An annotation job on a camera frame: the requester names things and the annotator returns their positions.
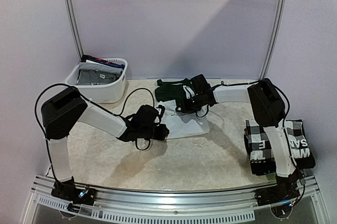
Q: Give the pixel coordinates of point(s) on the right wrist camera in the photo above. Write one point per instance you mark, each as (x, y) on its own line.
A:
(189, 92)

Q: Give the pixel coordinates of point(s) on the folded black garment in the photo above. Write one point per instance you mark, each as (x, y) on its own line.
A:
(263, 167)

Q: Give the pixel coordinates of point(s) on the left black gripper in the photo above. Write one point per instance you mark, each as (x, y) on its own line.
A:
(162, 134)

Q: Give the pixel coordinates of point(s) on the white cloth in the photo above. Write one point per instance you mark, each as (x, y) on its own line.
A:
(183, 125)

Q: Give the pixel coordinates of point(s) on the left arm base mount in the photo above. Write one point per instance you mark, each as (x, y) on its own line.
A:
(77, 195)

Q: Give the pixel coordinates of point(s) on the left aluminium corner post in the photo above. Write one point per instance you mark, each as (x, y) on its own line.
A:
(74, 28)

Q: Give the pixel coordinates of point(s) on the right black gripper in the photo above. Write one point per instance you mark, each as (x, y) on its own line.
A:
(182, 103)

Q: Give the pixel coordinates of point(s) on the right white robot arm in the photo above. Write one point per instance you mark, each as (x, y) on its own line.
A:
(268, 111)

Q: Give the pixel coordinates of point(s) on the aluminium front rail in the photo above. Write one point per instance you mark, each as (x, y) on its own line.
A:
(238, 205)

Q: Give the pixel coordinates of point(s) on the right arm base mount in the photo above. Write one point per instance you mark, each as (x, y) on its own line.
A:
(286, 189)

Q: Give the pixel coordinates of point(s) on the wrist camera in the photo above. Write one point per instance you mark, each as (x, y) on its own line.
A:
(161, 110)
(189, 92)

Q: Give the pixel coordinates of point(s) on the white laundry basket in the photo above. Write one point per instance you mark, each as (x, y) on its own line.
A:
(108, 93)

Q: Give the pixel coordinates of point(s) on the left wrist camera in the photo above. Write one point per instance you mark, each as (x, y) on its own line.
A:
(161, 110)

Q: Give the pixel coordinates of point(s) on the dark striped cloth in basket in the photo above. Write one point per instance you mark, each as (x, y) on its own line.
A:
(88, 58)

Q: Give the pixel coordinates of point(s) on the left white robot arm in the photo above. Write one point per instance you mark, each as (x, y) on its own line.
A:
(61, 112)

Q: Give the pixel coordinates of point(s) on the aluminium corner post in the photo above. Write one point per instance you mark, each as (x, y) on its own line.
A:
(273, 39)
(74, 28)

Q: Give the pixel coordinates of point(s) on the grey cloth in basket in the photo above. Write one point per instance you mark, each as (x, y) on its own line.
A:
(97, 74)

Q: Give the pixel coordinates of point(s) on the right aluminium corner post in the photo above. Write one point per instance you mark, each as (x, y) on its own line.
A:
(273, 39)

